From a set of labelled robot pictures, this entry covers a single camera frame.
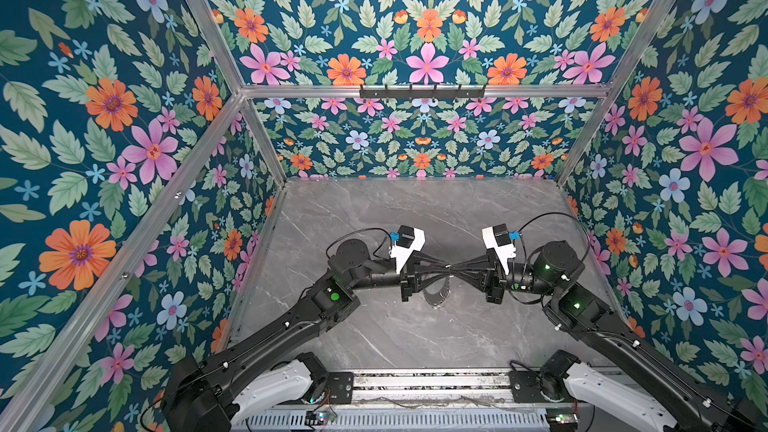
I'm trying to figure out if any right small circuit board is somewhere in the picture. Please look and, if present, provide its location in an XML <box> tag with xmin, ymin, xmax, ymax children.
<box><xmin>546</xmin><ymin>411</ymin><xmax>579</xmax><ymax>432</ymax></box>

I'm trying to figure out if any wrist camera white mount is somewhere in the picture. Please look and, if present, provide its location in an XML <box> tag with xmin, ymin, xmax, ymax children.
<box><xmin>389</xmin><ymin>225</ymin><xmax>426</xmax><ymax>273</ymax></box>
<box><xmin>481</xmin><ymin>224</ymin><xmax>520</xmax><ymax>276</ymax></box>

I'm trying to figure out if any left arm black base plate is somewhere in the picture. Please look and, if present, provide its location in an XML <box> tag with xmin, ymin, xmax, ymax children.
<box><xmin>310</xmin><ymin>371</ymin><xmax>355</xmax><ymax>406</ymax></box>

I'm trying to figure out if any white slotted cable duct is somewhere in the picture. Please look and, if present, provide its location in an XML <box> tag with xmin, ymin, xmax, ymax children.
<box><xmin>232</xmin><ymin>409</ymin><xmax>549</xmax><ymax>431</ymax></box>

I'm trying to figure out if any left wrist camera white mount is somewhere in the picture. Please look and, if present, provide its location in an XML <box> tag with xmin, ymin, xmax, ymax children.
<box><xmin>389</xmin><ymin>225</ymin><xmax>426</xmax><ymax>273</ymax></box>

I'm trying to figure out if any left small circuit board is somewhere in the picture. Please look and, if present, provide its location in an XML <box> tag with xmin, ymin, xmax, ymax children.
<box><xmin>304</xmin><ymin>411</ymin><xmax>337</xmax><ymax>429</ymax></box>

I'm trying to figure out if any small circuit board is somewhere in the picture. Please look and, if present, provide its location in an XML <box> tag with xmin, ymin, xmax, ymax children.
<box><xmin>304</xmin><ymin>411</ymin><xmax>337</xmax><ymax>429</ymax></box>
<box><xmin>546</xmin><ymin>411</ymin><xmax>579</xmax><ymax>432</ymax></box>

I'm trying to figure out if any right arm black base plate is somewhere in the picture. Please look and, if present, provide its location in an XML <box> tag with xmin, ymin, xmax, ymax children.
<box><xmin>508</xmin><ymin>370</ymin><xmax>564</xmax><ymax>403</ymax></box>

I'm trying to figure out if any black hook rail on frame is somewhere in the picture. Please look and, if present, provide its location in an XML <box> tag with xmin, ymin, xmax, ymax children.
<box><xmin>358</xmin><ymin>84</ymin><xmax>486</xmax><ymax>101</ymax></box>

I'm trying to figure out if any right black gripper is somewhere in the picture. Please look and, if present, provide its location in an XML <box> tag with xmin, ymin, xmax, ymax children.
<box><xmin>453</xmin><ymin>250</ymin><xmax>560</xmax><ymax>309</ymax></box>

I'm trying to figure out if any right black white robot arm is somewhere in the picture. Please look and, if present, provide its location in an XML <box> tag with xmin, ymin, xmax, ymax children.
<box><xmin>447</xmin><ymin>241</ymin><xmax>763</xmax><ymax>431</ymax></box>

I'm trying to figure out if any aluminium front rail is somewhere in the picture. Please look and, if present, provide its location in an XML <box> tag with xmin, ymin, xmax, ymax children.
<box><xmin>311</xmin><ymin>368</ymin><xmax>601</xmax><ymax>409</ymax></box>

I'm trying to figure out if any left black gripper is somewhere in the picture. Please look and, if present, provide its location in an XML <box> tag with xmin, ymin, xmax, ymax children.
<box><xmin>349</xmin><ymin>248</ymin><xmax>453</xmax><ymax>302</ymax></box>

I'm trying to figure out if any large keyring with red grip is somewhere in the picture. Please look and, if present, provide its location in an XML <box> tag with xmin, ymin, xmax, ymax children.
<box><xmin>421</xmin><ymin>274</ymin><xmax>451</xmax><ymax>307</ymax></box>

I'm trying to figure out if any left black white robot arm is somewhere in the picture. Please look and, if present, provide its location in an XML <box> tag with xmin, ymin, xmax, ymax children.
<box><xmin>160</xmin><ymin>239</ymin><xmax>450</xmax><ymax>431</ymax></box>

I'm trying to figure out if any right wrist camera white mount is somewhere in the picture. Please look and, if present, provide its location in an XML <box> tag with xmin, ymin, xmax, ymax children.
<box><xmin>481</xmin><ymin>224</ymin><xmax>520</xmax><ymax>276</ymax></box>

